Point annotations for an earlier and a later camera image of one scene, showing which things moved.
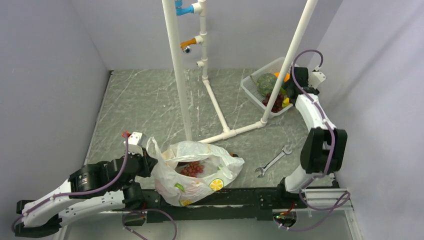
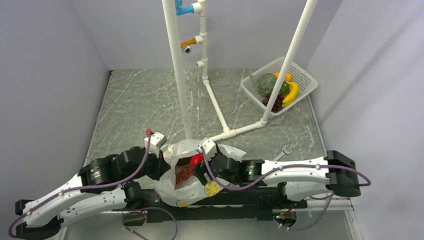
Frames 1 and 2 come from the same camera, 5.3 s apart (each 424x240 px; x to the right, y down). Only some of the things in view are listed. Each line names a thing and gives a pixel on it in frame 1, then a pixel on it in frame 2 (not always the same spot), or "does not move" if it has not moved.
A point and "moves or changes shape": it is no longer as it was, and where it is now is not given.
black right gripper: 286,85 → 199,171
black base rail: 245,204 does not move
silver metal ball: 187,49 does not move
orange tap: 183,44 does not move
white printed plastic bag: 178,189 moves or changes shape
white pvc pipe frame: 200,8 does not move
